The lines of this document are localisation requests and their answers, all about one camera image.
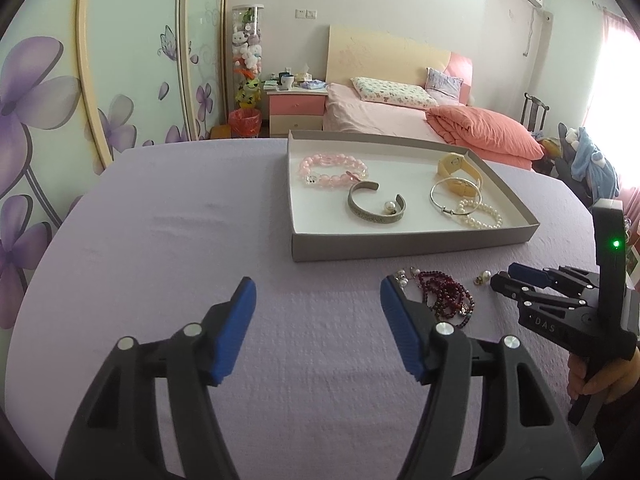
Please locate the single white pearl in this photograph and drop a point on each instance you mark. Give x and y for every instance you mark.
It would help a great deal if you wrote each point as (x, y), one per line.
(388, 205)

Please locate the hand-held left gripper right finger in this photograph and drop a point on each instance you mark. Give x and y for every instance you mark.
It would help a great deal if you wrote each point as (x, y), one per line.
(400, 325)

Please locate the tissue box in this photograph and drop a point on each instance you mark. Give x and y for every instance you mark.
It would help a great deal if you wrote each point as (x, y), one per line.
(303, 77)

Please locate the pink bed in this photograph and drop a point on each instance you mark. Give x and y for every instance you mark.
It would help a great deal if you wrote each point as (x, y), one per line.
(380, 55)

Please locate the purple tablecloth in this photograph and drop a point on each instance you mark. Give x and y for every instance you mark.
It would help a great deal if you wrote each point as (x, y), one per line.
(175, 240)

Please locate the pink nightstand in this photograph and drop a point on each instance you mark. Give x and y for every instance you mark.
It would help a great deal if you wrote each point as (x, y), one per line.
(295, 107)

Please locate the brown cardboard box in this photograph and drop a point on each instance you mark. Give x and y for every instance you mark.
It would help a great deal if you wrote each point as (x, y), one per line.
(221, 131)

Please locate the person's right hand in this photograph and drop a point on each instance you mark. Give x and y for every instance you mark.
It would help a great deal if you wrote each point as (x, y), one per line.
(612, 375)

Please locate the orange duvet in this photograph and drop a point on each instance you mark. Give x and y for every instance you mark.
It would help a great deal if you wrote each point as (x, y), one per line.
(485, 130)

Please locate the person's right forearm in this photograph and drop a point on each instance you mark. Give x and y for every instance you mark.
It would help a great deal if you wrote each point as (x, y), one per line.
(620, 425)

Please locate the grey cardboard tray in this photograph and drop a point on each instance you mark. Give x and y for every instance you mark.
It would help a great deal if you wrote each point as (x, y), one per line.
(400, 170)

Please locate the yellow watch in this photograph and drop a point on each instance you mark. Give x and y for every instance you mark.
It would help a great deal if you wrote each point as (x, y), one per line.
(452, 164)

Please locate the small pearl earrings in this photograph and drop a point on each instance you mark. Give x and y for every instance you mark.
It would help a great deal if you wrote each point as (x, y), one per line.
(401, 276)

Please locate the yellow plush toy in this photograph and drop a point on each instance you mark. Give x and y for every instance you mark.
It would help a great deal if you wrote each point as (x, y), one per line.
(248, 94)

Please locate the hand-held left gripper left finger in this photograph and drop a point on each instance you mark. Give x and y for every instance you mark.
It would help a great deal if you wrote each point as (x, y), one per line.
(232, 330)

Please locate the dark wooden chair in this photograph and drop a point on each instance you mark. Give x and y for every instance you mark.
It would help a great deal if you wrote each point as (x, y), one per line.
(532, 110)

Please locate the thin silver bangle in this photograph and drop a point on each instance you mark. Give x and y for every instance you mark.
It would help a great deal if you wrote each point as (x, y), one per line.
(433, 195)

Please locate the pink curtain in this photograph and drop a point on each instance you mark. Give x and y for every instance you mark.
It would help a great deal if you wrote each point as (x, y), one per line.
(617, 110)

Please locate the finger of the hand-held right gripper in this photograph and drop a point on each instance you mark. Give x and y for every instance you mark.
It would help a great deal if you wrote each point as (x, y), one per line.
(530, 274)
(515, 292)

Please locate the red trash bin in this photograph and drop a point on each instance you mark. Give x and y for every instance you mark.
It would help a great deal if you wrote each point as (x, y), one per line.
(245, 122)

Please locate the black office chair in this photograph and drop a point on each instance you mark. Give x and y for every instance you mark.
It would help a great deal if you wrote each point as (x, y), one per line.
(565, 160)

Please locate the small lilac pillow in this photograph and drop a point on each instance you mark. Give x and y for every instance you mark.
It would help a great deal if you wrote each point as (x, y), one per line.
(442, 84)

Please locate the flower print wardrobe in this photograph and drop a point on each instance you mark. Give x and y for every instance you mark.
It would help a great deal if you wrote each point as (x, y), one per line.
(45, 110)

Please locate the clear tube of plush toys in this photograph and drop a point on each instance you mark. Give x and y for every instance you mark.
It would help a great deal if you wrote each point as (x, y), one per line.
(247, 45)

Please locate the white mug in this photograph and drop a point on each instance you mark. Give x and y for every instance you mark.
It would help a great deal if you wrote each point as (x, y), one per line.
(286, 82)

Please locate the wall socket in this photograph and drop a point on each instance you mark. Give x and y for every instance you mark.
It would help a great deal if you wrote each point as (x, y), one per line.
(306, 13)

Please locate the floral pillow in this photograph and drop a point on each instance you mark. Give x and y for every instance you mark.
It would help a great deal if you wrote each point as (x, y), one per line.
(392, 92)

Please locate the pearl stud earring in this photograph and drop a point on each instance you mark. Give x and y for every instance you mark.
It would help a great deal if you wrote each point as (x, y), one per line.
(483, 276)

